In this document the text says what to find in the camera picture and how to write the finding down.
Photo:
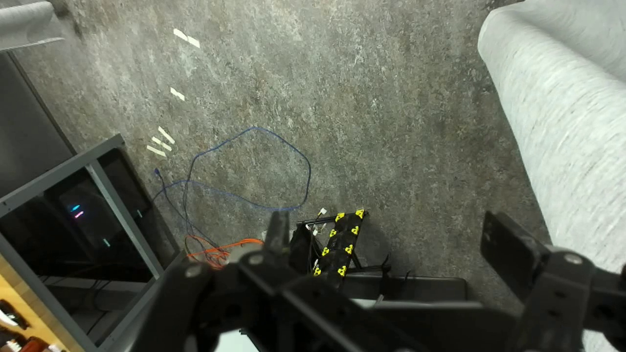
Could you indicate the grey metal shelf frame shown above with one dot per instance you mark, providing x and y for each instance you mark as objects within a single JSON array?
[{"x": 90, "y": 244}]

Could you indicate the white fabric curtain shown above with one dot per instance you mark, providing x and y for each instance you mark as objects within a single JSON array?
[{"x": 559, "y": 75}]

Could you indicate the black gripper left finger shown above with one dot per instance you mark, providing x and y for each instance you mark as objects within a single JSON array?
[{"x": 260, "y": 294}]

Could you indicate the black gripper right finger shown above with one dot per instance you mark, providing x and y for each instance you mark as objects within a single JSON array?
[{"x": 561, "y": 292}]

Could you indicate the black stand with yellow stickers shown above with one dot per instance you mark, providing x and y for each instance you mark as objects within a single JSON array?
[{"x": 333, "y": 259}]

